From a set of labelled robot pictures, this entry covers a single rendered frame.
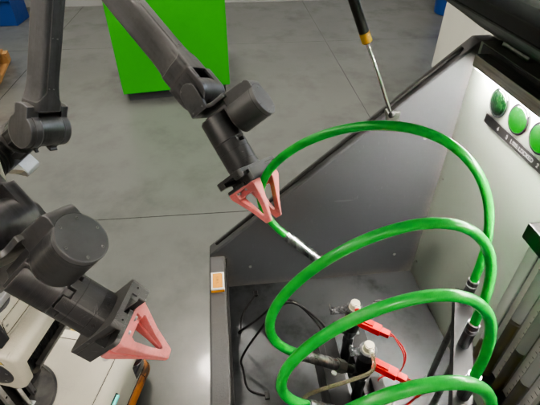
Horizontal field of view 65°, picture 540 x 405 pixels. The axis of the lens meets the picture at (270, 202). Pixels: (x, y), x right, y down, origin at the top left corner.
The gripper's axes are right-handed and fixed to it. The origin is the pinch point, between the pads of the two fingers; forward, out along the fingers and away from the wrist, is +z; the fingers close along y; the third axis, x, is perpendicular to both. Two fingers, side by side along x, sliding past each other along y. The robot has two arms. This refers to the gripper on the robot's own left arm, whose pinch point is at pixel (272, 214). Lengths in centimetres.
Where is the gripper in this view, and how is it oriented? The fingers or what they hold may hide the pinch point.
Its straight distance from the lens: 74.2
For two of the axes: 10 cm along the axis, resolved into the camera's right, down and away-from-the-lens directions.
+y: 5.7, -3.1, 7.6
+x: -6.5, 4.0, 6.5
